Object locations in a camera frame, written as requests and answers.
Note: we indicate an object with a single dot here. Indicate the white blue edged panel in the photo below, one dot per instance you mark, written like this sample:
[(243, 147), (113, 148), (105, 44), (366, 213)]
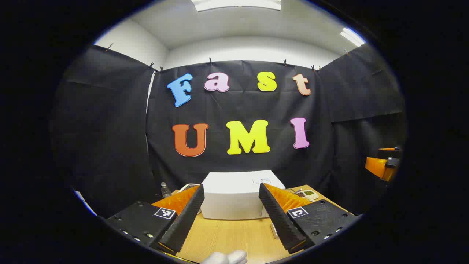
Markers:
[(85, 203)]

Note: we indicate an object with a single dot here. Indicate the divided dish of beans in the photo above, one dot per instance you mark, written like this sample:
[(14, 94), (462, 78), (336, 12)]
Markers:
[(309, 194)]

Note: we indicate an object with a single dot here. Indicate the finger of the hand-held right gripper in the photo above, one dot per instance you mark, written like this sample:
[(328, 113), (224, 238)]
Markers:
[(388, 152), (379, 167)]

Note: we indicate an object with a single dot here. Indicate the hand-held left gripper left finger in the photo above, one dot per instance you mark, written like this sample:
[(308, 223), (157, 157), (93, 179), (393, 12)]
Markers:
[(183, 223)]

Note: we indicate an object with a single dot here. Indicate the black backdrop cloth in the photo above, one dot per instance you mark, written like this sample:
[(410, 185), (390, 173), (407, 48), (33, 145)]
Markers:
[(110, 128)]

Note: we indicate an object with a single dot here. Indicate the white microwave oven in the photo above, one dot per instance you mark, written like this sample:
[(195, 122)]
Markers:
[(234, 198)]

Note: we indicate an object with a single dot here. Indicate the clear plastic water bottle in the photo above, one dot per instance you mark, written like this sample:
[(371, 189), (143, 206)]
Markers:
[(165, 190)]

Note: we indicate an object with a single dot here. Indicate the ceiling light panel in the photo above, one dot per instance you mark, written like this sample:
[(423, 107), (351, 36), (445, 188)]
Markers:
[(236, 3), (352, 36)]

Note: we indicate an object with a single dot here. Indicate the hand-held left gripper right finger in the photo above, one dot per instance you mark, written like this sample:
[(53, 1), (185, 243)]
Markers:
[(280, 223)]

